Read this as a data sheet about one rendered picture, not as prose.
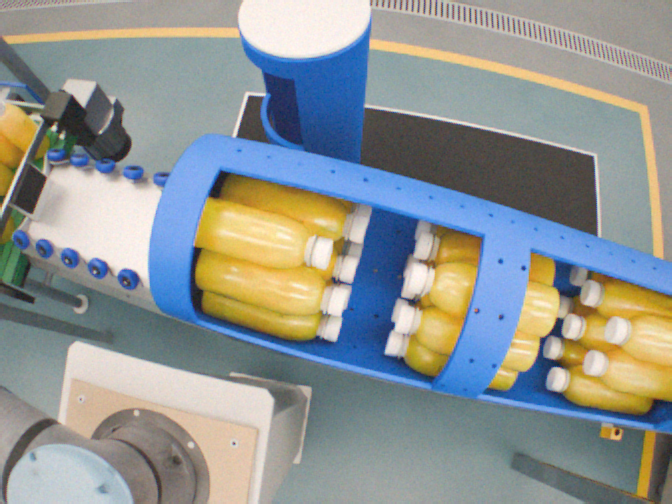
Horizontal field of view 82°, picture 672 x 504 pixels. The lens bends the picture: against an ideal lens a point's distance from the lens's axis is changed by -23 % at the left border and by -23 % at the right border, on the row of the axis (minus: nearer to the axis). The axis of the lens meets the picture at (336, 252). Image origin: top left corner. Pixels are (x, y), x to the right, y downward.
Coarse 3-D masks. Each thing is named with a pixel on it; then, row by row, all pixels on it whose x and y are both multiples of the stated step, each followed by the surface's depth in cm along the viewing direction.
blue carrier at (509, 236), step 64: (192, 192) 58; (320, 192) 60; (384, 192) 60; (448, 192) 64; (192, 256) 74; (384, 256) 83; (512, 256) 57; (576, 256) 57; (640, 256) 61; (192, 320) 65; (384, 320) 81; (512, 320) 55; (448, 384) 61
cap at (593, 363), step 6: (588, 354) 66; (594, 354) 64; (600, 354) 64; (588, 360) 65; (594, 360) 63; (600, 360) 63; (588, 366) 65; (594, 366) 63; (600, 366) 63; (588, 372) 64; (594, 372) 63
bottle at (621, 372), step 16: (608, 352) 65; (624, 352) 63; (608, 368) 63; (624, 368) 61; (640, 368) 61; (656, 368) 61; (608, 384) 63; (624, 384) 62; (640, 384) 61; (656, 384) 61
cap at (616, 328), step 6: (612, 318) 61; (618, 318) 60; (612, 324) 61; (618, 324) 59; (624, 324) 59; (606, 330) 62; (612, 330) 60; (618, 330) 59; (624, 330) 59; (606, 336) 62; (612, 336) 60; (618, 336) 59; (624, 336) 59; (612, 342) 60; (618, 342) 60
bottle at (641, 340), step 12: (636, 324) 59; (648, 324) 58; (660, 324) 58; (636, 336) 58; (648, 336) 57; (660, 336) 57; (624, 348) 60; (636, 348) 58; (648, 348) 57; (660, 348) 57; (648, 360) 59; (660, 360) 58
